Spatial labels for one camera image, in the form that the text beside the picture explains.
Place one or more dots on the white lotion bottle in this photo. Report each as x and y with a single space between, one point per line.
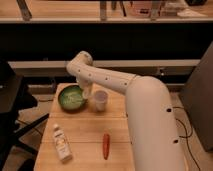
61 144

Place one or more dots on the orange carrot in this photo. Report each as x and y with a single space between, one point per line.
106 146

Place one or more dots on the dark cabinet at right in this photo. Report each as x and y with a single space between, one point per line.
197 99

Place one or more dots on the green ceramic bowl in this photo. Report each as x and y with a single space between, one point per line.
70 98

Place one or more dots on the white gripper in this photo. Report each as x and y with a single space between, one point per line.
86 86

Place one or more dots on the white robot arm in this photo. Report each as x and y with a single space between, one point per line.
151 122

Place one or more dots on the black office chair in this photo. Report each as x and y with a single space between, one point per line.
14 96

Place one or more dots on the translucent plastic cup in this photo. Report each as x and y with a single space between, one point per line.
100 100

